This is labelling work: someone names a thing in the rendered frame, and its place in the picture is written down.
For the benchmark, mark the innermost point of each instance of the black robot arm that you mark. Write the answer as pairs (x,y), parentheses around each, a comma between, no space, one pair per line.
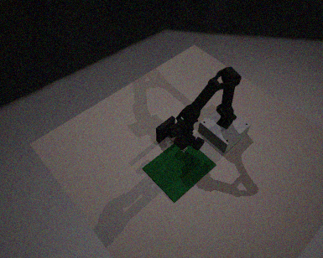
(191,113)

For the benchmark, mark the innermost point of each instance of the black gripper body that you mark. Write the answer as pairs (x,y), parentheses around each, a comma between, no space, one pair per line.
(197,143)

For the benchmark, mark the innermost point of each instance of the green circuit board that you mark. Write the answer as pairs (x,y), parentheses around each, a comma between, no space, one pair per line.
(175,171)

